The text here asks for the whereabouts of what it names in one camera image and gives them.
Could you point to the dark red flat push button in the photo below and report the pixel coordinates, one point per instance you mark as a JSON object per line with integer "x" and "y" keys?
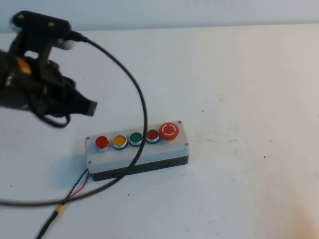
{"x": 152, "y": 135}

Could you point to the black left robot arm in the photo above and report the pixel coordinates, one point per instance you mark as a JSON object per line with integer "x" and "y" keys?
{"x": 3, "y": 79}

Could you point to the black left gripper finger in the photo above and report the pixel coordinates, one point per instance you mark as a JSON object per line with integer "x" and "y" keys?
{"x": 83, "y": 97}
{"x": 77, "y": 108}

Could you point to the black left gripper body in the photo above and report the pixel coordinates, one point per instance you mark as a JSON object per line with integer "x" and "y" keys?
{"x": 37, "y": 84}

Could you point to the yellow push button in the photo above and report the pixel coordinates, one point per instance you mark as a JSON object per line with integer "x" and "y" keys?
{"x": 119, "y": 141}

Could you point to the red illuminated push button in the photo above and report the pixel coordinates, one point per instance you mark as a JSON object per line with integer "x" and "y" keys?
{"x": 102, "y": 143}

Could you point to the red emergency stop mushroom button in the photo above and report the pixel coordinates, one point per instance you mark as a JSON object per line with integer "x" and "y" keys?
{"x": 169, "y": 130}

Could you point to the green push button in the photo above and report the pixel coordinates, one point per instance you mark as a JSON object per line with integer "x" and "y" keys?
{"x": 135, "y": 138}

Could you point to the grey button box black base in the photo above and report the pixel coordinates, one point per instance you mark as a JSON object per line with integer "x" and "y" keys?
{"x": 154, "y": 153}

